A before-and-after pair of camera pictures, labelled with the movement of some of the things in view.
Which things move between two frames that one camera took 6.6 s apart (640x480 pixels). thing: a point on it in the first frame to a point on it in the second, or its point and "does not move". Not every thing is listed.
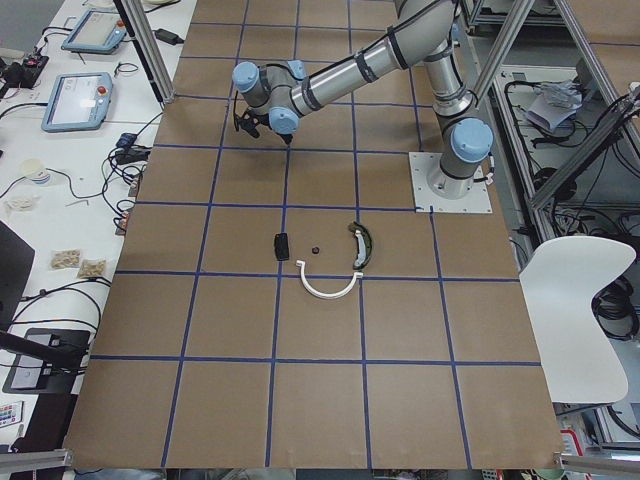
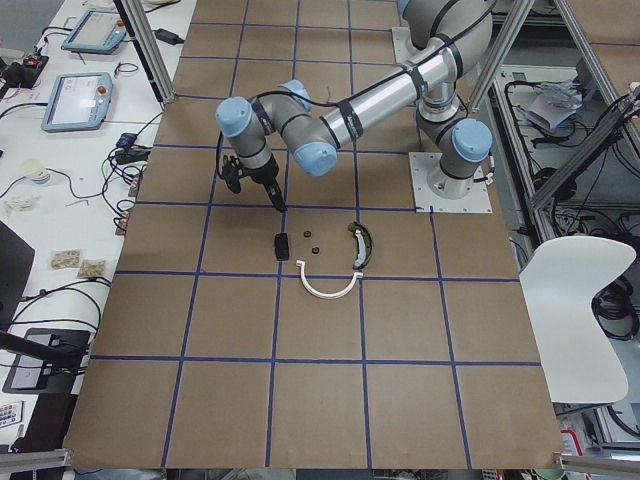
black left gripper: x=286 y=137 to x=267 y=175
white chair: x=558 y=285 does not move
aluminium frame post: x=150 y=46 does not move
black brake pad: x=281 y=246 does not move
